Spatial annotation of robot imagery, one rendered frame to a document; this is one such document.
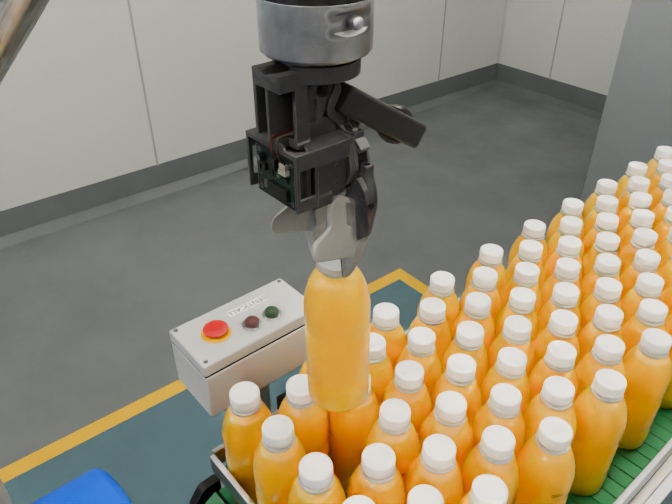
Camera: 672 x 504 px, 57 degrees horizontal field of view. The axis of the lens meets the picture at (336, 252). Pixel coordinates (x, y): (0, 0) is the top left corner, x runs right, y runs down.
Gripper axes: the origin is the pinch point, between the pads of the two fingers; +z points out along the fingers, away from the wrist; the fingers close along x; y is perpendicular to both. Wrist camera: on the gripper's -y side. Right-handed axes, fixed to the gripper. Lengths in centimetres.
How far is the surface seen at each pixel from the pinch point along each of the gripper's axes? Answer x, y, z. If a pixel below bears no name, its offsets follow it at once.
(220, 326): -22.8, 2.2, 23.7
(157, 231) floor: -226, -72, 136
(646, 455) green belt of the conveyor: 23, -43, 45
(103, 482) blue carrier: 0.2, 26.9, 12.5
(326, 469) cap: 5.1, 5.7, 24.3
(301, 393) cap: -5.7, 0.9, 24.3
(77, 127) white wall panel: -269, -58, 89
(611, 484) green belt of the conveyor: 23, -34, 45
